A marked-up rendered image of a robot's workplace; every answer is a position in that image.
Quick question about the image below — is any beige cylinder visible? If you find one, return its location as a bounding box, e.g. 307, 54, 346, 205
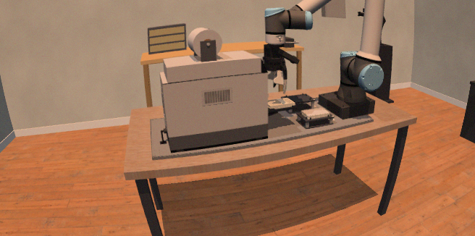
188, 28, 222, 57

